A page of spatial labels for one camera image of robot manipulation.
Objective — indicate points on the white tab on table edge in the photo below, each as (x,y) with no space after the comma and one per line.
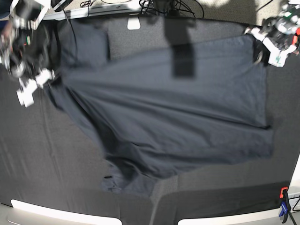
(133,22)

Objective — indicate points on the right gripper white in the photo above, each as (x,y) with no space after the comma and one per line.
(29,85)

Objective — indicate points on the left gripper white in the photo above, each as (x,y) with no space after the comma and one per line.
(263,44)

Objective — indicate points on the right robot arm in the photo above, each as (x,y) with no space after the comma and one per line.
(25,45)

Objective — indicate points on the black table cover cloth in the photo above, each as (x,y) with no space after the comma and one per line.
(47,160)

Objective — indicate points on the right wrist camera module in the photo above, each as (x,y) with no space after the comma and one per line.
(25,99)

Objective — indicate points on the black t-shirt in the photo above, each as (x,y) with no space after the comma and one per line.
(160,113)

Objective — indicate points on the aluminium frame rail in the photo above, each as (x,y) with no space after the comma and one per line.
(108,9)

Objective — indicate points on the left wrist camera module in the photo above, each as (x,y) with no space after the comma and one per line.
(277,58)

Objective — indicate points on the orange clamp top right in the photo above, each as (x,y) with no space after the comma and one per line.
(296,41)

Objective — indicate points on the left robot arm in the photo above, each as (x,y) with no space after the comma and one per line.
(279,37)

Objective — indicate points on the orange blue clamp bottom right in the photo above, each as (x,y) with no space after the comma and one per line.
(285,212)

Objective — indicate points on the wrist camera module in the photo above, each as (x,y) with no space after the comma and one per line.
(25,99)
(277,58)

